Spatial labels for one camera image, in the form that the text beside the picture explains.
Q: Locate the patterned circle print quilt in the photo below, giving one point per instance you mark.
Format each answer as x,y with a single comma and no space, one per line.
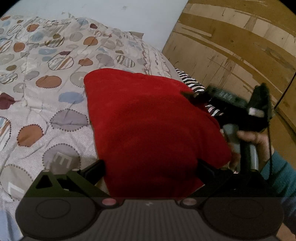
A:
44,116

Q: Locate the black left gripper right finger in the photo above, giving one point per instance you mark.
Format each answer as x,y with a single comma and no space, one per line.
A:
225,183

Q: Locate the zebra striped pink sheet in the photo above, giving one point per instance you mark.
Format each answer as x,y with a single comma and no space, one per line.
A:
198,88

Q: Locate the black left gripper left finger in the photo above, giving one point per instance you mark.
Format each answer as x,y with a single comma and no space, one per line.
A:
75,183

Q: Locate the person's right hand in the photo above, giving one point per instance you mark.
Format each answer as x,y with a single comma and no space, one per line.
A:
259,142

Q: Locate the wooden wardrobe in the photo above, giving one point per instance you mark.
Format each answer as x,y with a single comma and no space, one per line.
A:
237,45

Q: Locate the red garment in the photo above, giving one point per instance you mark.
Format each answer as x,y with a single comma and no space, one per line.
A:
149,134

